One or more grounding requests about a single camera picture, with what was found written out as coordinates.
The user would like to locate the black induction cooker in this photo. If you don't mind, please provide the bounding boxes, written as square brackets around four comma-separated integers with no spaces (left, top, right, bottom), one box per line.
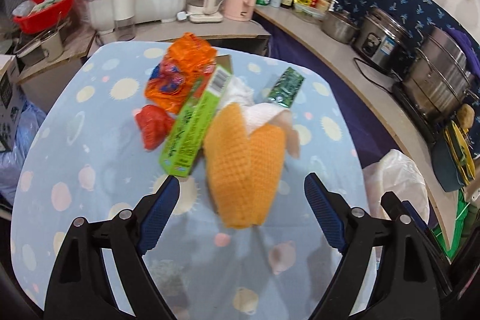
[391,82,440,146]

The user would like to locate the blue patterned tablecloth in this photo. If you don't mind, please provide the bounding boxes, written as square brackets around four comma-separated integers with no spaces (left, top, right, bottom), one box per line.
[10,41,368,319]

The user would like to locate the large steel steamer pot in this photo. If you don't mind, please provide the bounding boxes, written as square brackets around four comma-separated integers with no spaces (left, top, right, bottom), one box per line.
[402,27,477,124]

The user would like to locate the green drink carton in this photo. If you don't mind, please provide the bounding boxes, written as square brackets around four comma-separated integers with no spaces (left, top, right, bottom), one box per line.
[265,67,304,109]

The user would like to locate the white cardboard box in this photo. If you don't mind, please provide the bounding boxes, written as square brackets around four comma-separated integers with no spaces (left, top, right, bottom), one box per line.
[0,54,25,153]

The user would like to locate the white blender cup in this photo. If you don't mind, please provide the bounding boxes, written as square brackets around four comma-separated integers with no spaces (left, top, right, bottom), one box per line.
[112,0,136,40]

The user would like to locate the white paper towel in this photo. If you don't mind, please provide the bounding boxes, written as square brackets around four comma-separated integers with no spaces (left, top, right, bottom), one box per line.
[241,102,300,159]
[217,76,255,110]

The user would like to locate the small steel pot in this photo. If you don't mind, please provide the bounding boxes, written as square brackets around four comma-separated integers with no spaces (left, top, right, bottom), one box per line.
[321,11,359,45]

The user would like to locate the enamel mug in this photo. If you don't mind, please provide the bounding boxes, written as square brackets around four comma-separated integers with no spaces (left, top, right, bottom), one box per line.
[41,30,64,62]

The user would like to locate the red crumpled plastic bag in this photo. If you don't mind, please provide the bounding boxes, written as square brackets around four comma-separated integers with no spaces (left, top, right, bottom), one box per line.
[135,105,175,150]

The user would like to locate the orange plastic snack bag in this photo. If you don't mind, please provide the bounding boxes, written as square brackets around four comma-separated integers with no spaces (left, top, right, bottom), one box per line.
[144,32,217,115]

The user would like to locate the white bag trash bin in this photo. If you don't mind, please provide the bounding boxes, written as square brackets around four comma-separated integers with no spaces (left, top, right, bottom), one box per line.
[363,149,430,223]

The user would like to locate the red plastic basin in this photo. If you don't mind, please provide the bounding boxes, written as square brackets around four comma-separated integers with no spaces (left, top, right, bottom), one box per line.
[13,0,75,35]

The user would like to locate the orange foam fruit net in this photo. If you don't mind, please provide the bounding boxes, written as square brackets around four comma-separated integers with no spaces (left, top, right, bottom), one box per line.
[203,103,287,230]

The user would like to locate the stacked yellow green bowls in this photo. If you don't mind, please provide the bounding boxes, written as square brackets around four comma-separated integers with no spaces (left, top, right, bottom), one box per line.
[431,121,475,193]

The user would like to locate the green wasabi box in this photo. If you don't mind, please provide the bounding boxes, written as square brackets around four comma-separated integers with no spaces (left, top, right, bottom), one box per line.
[160,64,232,177]

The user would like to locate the silver rice cooker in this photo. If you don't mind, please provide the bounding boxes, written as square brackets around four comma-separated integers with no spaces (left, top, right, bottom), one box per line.
[352,7,412,79]

